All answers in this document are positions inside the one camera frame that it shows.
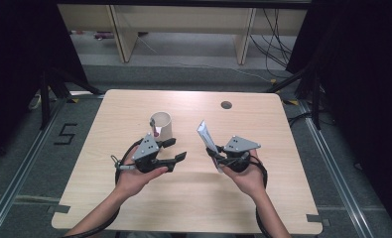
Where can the white floor object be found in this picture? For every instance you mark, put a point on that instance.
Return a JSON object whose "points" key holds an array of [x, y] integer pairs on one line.
{"points": [[34, 102]]}

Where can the metal floor rail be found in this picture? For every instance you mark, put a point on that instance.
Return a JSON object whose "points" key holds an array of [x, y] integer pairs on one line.
{"points": [[21, 172], [335, 180]]}

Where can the light wooden desk frame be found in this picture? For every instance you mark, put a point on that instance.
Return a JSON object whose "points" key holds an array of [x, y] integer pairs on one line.
{"points": [[183, 20]]}

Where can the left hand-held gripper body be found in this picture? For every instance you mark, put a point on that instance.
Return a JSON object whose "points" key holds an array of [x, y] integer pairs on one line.
{"points": [[145, 150]]}

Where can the yellow black tape piece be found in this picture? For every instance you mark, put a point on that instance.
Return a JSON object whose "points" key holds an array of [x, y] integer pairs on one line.
{"points": [[72, 100], [291, 102]]}

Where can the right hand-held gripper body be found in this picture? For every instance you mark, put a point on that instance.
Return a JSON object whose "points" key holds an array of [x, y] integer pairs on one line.
{"points": [[238, 155]]}

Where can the black curtain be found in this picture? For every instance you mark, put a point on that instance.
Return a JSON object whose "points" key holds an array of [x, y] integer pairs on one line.
{"points": [[365, 82], [11, 66]]}

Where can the black metal stand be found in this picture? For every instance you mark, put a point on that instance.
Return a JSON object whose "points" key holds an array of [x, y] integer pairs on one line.
{"points": [[44, 102], [316, 105]]}

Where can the round table grommet hole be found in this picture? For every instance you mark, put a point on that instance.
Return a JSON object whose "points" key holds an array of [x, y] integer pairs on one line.
{"points": [[226, 105]]}

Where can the white cup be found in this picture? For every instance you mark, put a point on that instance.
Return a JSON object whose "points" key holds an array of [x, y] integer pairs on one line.
{"points": [[165, 129]]}

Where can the person's right hand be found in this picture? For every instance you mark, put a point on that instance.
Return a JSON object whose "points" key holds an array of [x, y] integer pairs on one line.
{"points": [[249, 181]]}

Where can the person's left hand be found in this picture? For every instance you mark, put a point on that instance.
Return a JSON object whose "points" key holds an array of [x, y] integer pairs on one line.
{"points": [[134, 181]]}

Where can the grey tape piece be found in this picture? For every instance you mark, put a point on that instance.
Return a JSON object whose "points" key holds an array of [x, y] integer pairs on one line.
{"points": [[59, 209], [316, 218]]}

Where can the white toothpaste tube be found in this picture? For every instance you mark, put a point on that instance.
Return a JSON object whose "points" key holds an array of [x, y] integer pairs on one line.
{"points": [[206, 137]]}

